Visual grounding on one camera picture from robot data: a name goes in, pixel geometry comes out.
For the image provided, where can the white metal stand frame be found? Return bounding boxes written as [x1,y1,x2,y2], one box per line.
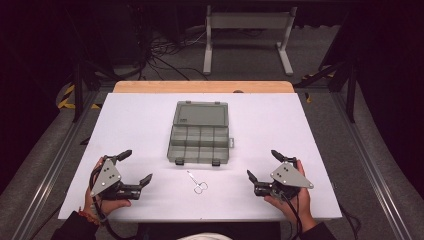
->
[202,4,299,77]

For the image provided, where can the black metal stand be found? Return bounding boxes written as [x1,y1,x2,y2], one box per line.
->
[294,49,360,124]
[71,55,112,124]

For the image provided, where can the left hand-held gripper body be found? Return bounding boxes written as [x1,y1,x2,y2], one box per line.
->
[89,154,143,201]

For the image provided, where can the black floor cables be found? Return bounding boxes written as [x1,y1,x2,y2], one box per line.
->
[142,29,208,82]

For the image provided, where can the wooden table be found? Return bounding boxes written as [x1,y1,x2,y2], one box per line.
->
[112,80,296,95]

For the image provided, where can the red bead bracelet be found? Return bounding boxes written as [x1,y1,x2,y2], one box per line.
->
[77,206,101,226]

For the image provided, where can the left hand-held gripper cable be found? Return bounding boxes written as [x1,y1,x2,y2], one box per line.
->
[87,165,138,240]

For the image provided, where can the right hand-held gripper cable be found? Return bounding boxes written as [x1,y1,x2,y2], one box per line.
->
[280,194,304,240]

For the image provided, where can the person's left hand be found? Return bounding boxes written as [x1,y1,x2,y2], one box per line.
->
[82,157,132,218]

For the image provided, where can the clear grey compartment box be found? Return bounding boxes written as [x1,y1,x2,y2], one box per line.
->
[166,100,235,167]

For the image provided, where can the white table cover board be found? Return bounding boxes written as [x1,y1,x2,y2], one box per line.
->
[57,92,343,224]

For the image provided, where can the person's right hand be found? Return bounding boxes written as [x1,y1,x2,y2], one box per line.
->
[264,159,318,232]

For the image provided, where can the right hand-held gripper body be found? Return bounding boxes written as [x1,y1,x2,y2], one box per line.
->
[253,156,315,201]

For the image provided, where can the yellow black floor tape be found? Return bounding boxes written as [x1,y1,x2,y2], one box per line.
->
[56,83,102,111]
[301,67,335,104]

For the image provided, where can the hand-held gripper cable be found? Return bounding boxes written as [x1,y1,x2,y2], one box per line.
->
[280,194,304,240]
[87,165,138,240]

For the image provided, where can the person's white clothing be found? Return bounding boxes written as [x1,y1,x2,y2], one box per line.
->
[175,232,235,240]

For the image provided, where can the black cable beside table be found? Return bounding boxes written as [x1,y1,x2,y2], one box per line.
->
[337,212,363,240]

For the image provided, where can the aluminium floor rail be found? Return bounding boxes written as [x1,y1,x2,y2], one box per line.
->
[331,91,415,240]
[11,89,102,240]

